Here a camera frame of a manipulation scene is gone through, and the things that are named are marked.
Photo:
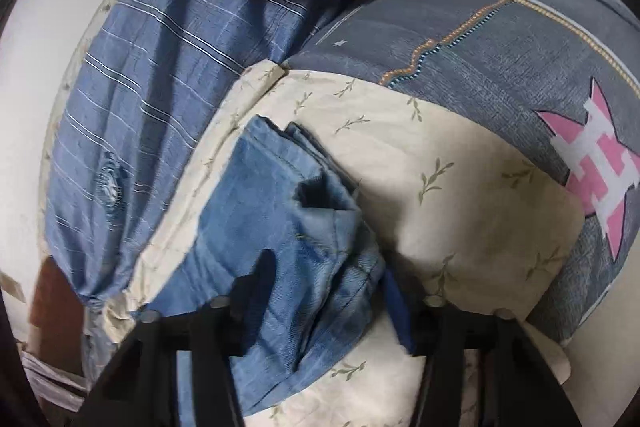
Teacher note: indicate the blue denim pants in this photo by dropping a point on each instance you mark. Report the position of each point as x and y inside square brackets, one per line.
[280, 217]

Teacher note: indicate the grey patterned quilt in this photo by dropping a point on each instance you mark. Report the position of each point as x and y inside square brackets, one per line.
[500, 57]

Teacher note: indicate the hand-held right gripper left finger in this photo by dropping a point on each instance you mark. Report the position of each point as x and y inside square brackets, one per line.
[260, 279]

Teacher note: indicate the cream leaf-print blanket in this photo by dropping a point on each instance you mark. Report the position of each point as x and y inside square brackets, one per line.
[450, 187]

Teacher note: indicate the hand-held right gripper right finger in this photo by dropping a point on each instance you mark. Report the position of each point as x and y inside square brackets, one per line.
[400, 307]

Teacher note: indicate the blue plaid quilt with emblem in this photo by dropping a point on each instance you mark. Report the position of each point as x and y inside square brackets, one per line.
[150, 107]

